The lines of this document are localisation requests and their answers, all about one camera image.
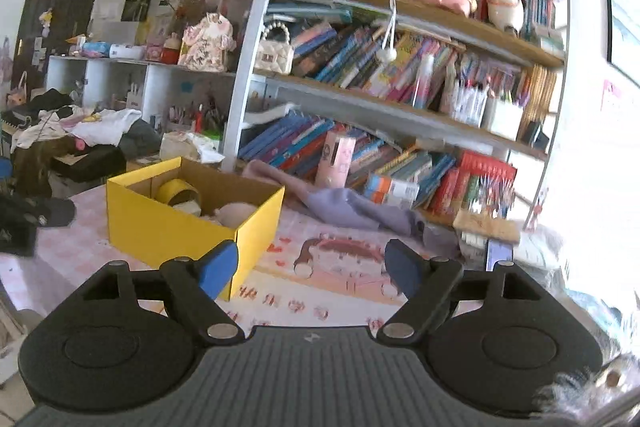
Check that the white garment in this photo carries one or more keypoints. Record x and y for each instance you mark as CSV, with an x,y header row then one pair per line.
x,y
107,127

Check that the red glue bottle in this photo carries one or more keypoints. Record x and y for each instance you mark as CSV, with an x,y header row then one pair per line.
x,y
199,119

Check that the yellow cardboard box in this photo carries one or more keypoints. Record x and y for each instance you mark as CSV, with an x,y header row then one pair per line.
x,y
165,227

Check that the pink printed carton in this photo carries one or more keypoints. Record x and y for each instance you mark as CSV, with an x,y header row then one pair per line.
x,y
335,157

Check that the black clothing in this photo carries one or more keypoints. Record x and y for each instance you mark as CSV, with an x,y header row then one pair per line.
x,y
30,217

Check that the white pen box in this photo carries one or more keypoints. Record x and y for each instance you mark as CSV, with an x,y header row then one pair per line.
x,y
502,122

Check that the brown cardboard box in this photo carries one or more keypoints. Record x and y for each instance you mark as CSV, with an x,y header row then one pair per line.
x,y
145,164

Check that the framed picture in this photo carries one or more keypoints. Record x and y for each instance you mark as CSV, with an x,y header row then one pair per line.
x,y
625,17

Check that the dark grey garment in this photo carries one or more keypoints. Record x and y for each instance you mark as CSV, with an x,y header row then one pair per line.
x,y
142,142

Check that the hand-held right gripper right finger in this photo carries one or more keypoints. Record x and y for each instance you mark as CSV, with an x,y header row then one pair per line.
x,y
402,264

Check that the white metal bookshelf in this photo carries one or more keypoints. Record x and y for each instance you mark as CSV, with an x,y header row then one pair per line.
x,y
245,57

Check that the pink pig plush toy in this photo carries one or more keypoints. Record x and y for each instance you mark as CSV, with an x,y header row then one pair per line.
x,y
235,214

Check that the white cubby shelf unit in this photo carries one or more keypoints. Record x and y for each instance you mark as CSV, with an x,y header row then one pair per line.
x,y
160,87

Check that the white crumpled plastic bag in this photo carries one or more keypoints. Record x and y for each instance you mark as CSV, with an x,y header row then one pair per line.
x,y
185,147

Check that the brown fur coat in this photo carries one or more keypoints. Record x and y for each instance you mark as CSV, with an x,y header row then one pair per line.
x,y
35,167

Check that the black bag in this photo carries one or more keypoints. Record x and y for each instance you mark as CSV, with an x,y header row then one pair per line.
x,y
95,164

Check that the white cat plush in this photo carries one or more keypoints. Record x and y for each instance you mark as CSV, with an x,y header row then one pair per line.
x,y
505,12

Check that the smartphone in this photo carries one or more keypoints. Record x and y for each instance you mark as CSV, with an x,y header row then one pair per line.
x,y
499,252

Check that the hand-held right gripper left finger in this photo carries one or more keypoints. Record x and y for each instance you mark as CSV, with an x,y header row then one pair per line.
x,y
220,267

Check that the blue tissue pack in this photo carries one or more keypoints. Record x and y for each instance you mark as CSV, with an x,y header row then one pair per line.
x,y
96,49

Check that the kraft paper envelopes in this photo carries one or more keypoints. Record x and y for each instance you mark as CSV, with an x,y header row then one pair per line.
x,y
485,224

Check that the yellow tape roll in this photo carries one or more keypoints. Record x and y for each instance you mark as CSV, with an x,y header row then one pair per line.
x,y
167,192

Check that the row of books beside plushes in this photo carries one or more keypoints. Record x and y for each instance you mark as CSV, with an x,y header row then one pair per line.
x,y
537,12

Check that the small black box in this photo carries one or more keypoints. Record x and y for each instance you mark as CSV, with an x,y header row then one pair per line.
x,y
534,136

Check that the orange white blue carton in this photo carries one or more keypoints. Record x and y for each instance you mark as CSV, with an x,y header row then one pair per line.
x,y
390,189

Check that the pink checked printed tablecloth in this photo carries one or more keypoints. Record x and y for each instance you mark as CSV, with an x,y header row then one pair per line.
x,y
70,252

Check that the red boxed book set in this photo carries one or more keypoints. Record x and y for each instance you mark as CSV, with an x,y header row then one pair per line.
x,y
480,177

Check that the white pompom charm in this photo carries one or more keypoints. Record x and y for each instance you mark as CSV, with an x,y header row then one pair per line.
x,y
386,53

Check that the clear pen holder with pens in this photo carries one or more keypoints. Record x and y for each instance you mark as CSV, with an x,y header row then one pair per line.
x,y
465,107

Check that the row of colourful slanted books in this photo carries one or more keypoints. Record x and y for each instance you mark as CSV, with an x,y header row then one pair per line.
x,y
290,137

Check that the white quilted handbag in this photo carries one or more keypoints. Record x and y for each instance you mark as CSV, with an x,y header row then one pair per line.
x,y
272,54

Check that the grey furry clothing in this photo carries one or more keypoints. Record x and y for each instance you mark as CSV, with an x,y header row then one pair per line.
x,y
575,399

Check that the row of books above handbag shelf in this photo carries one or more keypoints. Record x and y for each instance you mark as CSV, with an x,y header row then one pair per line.
x,y
350,57

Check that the red tin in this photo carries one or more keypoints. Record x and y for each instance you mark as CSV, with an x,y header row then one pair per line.
x,y
170,52

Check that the pink cloth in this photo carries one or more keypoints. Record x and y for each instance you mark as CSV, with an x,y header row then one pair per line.
x,y
265,174

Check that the purple cloth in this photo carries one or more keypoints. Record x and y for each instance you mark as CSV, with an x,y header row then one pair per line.
x,y
350,207

